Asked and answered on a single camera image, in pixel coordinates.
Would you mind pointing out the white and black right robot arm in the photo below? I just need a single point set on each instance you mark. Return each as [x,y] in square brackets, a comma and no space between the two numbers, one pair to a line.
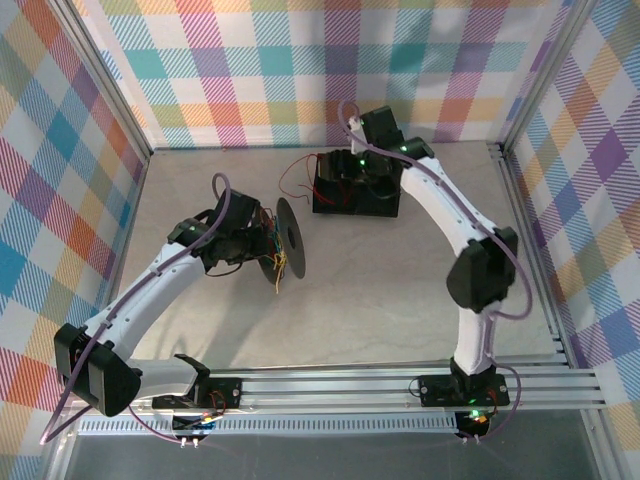
[450,210]

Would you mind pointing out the plaid cloth backdrop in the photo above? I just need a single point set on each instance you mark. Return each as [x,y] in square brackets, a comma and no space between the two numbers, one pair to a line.
[200,75]

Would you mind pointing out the black two-compartment bin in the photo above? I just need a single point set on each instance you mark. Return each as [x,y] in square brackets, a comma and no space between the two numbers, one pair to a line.
[350,207]

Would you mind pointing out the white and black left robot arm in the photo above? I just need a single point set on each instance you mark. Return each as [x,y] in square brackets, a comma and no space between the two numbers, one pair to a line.
[140,300]

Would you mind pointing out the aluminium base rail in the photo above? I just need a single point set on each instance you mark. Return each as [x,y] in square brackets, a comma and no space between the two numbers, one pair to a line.
[325,387]

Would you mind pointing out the aluminium side rail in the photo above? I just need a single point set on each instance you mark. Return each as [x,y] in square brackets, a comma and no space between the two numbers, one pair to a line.
[511,185]

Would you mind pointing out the black electronics board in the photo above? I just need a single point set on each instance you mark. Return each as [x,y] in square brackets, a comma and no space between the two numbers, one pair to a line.
[192,424]
[477,419]

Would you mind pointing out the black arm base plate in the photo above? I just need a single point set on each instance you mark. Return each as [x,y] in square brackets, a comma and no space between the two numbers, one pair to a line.
[227,392]
[435,390]

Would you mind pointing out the aluminium corner post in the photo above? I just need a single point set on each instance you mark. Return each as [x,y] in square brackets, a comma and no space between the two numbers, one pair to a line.
[100,75]
[545,75]

